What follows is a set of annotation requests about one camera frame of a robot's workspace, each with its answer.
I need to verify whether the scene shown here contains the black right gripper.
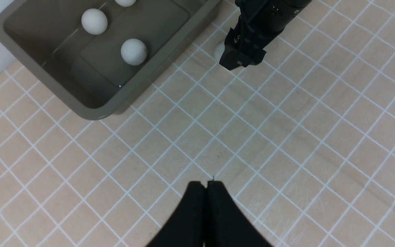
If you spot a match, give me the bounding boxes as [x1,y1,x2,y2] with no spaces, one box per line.
[219,0,284,70]

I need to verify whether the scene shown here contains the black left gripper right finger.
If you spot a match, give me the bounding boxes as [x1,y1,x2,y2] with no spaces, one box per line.
[204,181,272,247]

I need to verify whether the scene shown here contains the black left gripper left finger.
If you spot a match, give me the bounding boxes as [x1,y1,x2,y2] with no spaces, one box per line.
[147,181,206,247]

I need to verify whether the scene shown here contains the white ping-pong ball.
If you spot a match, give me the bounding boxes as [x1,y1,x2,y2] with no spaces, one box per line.
[121,38,148,66]
[81,9,108,35]
[214,42,225,63]
[115,0,137,7]

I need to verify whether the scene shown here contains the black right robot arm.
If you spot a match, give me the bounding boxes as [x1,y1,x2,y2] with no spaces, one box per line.
[215,0,310,71]

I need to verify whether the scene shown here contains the orange checkered tablecloth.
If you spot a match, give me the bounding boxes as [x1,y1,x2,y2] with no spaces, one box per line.
[0,0,395,247]

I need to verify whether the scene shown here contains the olive green plastic bin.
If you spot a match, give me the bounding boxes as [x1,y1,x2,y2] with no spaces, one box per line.
[0,0,222,120]

